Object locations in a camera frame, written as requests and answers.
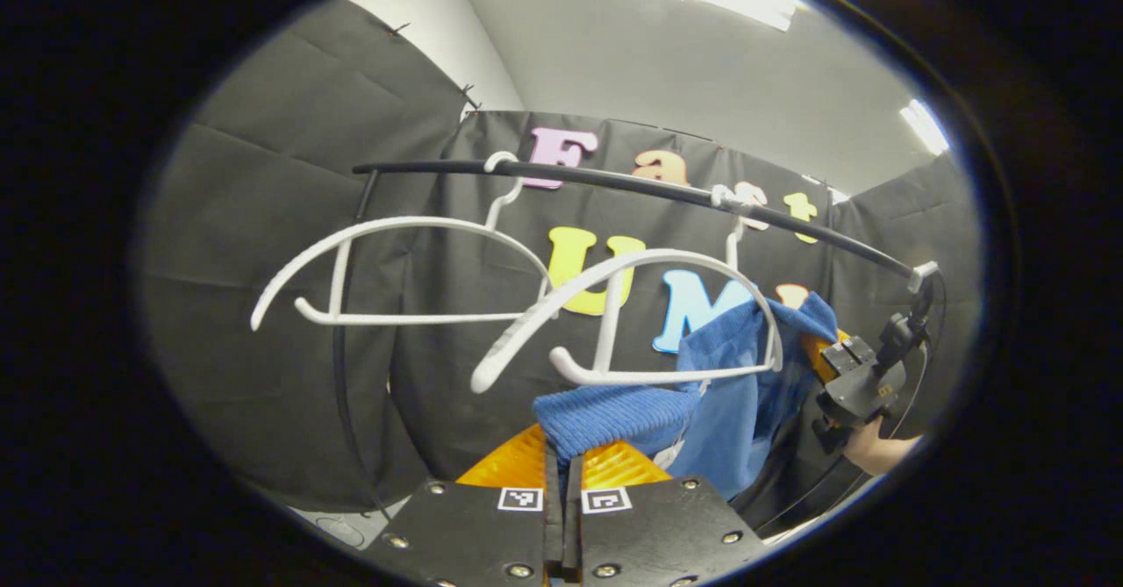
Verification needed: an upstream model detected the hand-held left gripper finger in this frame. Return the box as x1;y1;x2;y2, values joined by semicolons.
364;423;562;587
563;438;773;587

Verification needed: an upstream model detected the blue corduroy jacket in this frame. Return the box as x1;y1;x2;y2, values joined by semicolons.
533;291;840;502

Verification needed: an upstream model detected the white plastic hanger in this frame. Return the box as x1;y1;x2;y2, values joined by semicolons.
469;184;785;395
250;152;555;333

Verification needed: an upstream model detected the black clothes rack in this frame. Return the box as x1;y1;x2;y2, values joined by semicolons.
332;159;941;519

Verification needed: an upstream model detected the black backdrop cloth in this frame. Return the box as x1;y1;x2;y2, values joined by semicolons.
136;0;984;518

